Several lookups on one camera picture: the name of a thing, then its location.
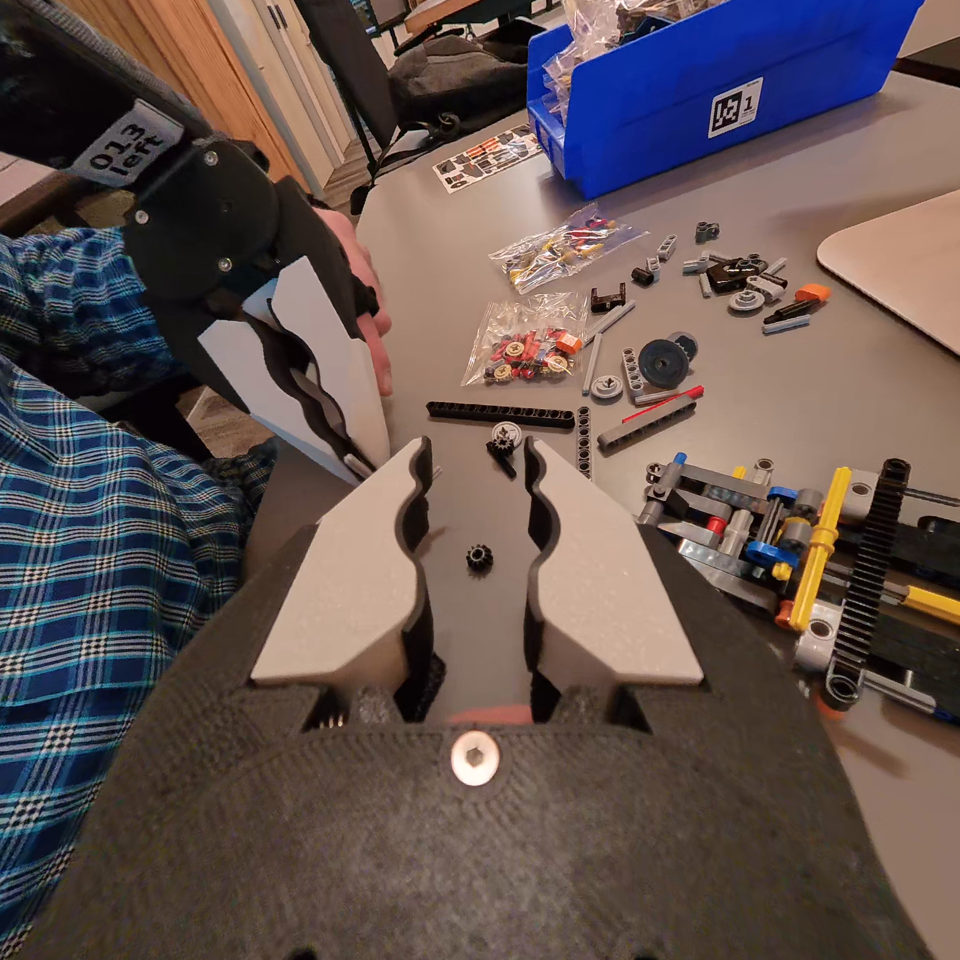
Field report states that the black lego wheel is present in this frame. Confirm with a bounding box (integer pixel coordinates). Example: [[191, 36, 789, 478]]
[[639, 337, 693, 389]]

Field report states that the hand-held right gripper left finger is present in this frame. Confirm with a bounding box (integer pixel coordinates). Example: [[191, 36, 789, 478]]
[[249, 435, 445, 721]]

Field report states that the wooden door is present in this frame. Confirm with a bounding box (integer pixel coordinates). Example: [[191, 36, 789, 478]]
[[112, 0, 309, 189]]

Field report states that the lego sticker sheet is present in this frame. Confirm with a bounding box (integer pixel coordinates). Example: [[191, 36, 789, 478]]
[[432, 123, 545, 195]]

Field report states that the bag of red lego parts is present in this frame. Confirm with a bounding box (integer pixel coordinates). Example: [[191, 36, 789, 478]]
[[461, 291, 590, 389]]

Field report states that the bag of yellow lego parts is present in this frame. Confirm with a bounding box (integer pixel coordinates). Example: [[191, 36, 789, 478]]
[[489, 202, 650, 295]]

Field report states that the person's left forearm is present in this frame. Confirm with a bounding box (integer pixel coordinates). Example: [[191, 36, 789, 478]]
[[0, 225, 192, 402]]

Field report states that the pale rounded board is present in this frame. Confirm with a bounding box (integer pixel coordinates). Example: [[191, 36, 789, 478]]
[[816, 191, 960, 357]]

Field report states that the black seat frame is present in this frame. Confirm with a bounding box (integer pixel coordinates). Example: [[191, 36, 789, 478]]
[[82, 367, 252, 462]]

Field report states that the red lego axle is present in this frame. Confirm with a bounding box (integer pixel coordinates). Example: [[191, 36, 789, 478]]
[[622, 384, 706, 425]]

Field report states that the black chair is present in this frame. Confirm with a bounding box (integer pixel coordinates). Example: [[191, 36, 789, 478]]
[[296, 0, 400, 189]]

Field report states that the blue plastic bin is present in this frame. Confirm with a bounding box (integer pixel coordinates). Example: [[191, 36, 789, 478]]
[[526, 0, 925, 202]]

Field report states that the person's left hand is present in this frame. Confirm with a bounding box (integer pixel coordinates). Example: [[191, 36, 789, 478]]
[[313, 206, 396, 400]]

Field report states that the dark grey backpack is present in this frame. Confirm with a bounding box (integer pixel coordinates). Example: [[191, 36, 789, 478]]
[[390, 33, 530, 144]]

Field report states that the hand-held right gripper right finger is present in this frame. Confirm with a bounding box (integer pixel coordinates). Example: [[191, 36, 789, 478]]
[[522, 435, 708, 721]]

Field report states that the clear plastic bag bundle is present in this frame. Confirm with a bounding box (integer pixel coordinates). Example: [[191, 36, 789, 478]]
[[543, 0, 740, 125]]

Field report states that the black lego plate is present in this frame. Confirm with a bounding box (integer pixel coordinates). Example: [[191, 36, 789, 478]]
[[705, 258, 766, 295]]

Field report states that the black orange lego piece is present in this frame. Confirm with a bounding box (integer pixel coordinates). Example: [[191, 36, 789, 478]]
[[765, 283, 831, 325]]

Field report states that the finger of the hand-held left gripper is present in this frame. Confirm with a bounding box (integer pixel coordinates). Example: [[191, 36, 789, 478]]
[[198, 318, 375, 487], [243, 255, 393, 471]]

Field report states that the person's plaid shirt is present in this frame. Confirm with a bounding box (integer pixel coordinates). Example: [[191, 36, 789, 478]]
[[0, 352, 280, 939]]

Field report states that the lego vehicle assembly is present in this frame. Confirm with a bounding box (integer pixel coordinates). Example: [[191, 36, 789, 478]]
[[637, 450, 960, 730]]

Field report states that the dark grey lego beam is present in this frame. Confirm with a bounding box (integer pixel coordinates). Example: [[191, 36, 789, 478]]
[[596, 399, 699, 453]]

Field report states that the long black lego beam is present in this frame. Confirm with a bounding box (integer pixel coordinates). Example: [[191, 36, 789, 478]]
[[426, 401, 577, 430]]

